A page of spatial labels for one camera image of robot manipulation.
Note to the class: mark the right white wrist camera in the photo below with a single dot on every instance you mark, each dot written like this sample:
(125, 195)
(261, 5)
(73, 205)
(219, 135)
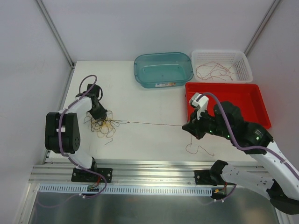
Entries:
(199, 102)

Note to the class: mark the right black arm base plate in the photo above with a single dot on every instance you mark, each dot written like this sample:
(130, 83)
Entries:
(208, 177)

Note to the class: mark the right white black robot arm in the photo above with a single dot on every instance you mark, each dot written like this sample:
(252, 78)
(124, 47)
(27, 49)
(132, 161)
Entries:
(281, 189)

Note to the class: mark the white perforated plastic basket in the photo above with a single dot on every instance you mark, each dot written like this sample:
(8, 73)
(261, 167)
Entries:
(221, 66)

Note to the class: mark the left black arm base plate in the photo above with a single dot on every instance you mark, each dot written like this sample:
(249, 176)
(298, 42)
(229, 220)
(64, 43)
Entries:
(79, 175)

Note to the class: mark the aluminium frame post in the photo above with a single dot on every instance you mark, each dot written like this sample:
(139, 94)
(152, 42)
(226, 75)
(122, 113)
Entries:
(262, 25)
(42, 7)

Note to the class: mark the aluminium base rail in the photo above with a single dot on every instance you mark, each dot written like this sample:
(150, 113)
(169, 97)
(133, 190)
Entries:
(125, 172)

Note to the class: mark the teal transparent plastic bin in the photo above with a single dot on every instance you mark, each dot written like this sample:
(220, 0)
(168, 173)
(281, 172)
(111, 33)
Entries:
(163, 69)

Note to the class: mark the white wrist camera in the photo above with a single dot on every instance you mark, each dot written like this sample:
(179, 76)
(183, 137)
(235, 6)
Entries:
(199, 102)
(81, 95)

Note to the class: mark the right aluminium frame post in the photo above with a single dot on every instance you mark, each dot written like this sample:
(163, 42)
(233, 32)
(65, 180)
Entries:
(262, 25)

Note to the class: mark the left aluminium frame post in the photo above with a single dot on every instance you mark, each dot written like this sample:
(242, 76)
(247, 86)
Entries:
(42, 7)

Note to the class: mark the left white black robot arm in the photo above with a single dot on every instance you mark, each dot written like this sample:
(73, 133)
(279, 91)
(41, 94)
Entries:
(62, 135)

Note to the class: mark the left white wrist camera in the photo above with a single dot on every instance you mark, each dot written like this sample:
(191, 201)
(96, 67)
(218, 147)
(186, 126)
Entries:
(81, 95)

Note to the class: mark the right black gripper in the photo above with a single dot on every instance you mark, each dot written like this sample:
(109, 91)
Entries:
(195, 127)

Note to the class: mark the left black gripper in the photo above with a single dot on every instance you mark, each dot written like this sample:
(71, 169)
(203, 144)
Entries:
(100, 113)

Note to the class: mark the white slotted cable duct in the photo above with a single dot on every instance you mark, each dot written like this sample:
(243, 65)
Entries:
(125, 189)

